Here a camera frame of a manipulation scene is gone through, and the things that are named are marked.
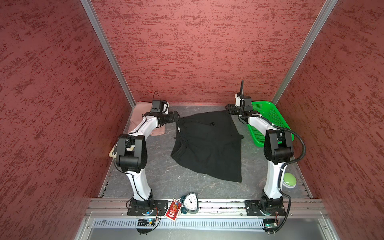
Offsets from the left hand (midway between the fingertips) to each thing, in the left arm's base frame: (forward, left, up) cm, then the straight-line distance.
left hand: (174, 119), depth 96 cm
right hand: (+10, -38, +1) cm, 39 cm away
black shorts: (-11, -25, -11) cm, 29 cm away
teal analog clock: (-47, -12, -8) cm, 49 cm away
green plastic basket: (+16, -71, -7) cm, 73 cm away
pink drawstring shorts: (+16, +29, -7) cm, 34 cm away
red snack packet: (-50, -4, -10) cm, 51 cm away
